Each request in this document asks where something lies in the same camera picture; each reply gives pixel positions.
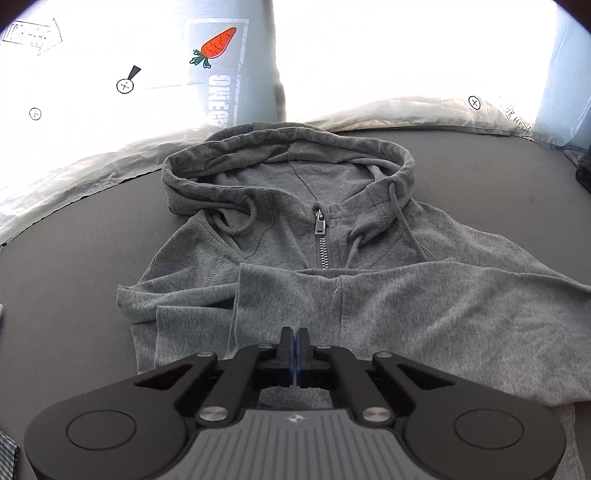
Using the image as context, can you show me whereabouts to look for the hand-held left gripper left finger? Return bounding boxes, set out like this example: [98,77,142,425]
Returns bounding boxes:
[134,327,296,426]

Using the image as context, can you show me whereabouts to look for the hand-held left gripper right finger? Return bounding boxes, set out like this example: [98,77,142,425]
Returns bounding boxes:
[297,327,456,424]

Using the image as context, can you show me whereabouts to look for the grey zip hoodie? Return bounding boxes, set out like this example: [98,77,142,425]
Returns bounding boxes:
[115,121,591,480]

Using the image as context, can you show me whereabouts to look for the checkered shirt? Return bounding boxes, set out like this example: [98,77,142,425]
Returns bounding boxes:
[0,430,22,480]

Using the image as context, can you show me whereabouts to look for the white printed curtain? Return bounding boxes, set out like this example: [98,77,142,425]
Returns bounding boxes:
[0,0,591,243]

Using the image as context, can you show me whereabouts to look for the folded blue jeans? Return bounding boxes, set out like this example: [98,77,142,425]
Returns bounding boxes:
[574,148,591,195]

